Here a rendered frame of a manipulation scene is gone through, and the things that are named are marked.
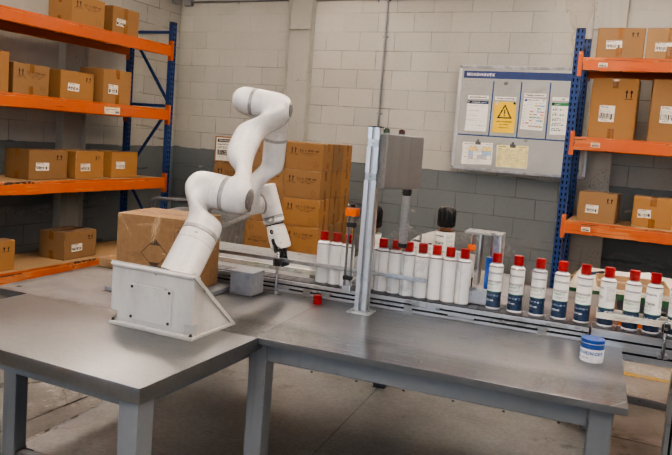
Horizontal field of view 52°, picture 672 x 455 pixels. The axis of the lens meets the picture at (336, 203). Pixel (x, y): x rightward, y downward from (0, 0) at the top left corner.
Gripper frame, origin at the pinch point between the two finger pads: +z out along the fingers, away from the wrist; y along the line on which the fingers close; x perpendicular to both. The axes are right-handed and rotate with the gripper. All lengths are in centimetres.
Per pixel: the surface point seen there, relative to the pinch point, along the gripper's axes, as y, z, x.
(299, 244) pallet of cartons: 313, -1, 138
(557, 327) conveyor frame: -5, 44, -97
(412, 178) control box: -8, -18, -62
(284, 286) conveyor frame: -5.5, 9.5, -0.2
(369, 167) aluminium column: -17, -26, -50
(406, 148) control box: -11, -29, -63
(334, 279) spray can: -2.4, 11.4, -20.3
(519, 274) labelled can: -2, 24, -89
